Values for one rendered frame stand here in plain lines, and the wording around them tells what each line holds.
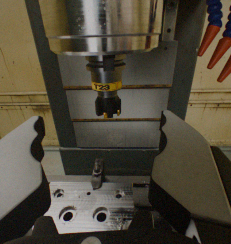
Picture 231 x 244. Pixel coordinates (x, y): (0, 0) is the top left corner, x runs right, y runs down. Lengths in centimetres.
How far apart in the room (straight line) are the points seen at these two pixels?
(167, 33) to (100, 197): 63
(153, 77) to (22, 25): 86
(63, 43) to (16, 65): 111
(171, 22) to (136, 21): 53
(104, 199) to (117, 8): 50
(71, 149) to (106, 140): 22
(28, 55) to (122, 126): 78
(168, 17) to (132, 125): 47
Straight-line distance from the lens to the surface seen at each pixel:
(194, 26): 79
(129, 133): 84
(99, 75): 25
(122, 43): 19
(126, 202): 55
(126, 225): 50
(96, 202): 56
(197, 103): 129
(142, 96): 75
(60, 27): 21
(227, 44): 26
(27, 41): 124
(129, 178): 73
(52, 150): 147
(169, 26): 72
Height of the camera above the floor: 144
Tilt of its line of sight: 29 degrees down
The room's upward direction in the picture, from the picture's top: 2 degrees counter-clockwise
